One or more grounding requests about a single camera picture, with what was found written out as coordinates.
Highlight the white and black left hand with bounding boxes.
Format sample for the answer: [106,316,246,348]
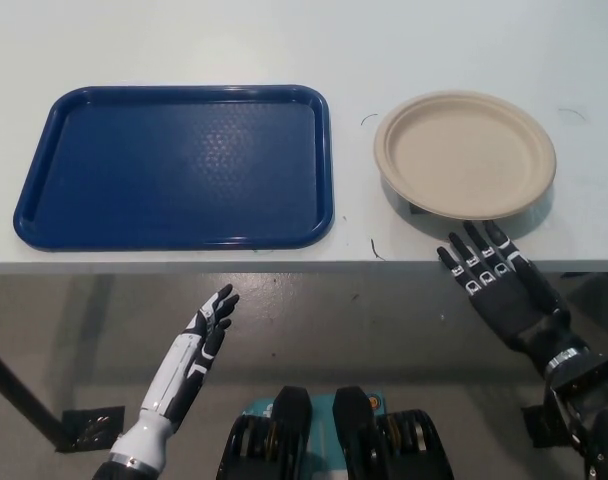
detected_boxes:
[108,283,242,469]

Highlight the black and white right hand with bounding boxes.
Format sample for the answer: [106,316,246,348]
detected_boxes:
[436,219,588,369]

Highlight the beige round paper plate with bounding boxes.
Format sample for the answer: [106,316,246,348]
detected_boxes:
[373,89,558,222]

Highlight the blue plastic serving tray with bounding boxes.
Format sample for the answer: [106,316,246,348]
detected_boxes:
[12,84,334,251]

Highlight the black metal table leg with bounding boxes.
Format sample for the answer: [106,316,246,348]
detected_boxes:
[0,339,68,442]

